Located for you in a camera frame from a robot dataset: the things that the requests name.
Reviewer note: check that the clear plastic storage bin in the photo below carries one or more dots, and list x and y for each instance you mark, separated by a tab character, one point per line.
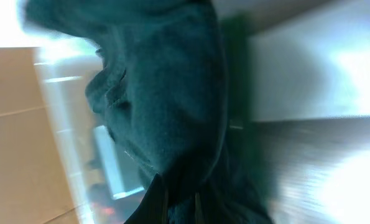
311	83

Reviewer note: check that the dark green cloth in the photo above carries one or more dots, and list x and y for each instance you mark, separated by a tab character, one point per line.
244	139

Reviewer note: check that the pink printed shirt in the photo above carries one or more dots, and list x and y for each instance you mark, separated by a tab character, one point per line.
106	214

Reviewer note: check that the dark navy garment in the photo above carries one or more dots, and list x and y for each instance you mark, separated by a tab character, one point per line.
163	95

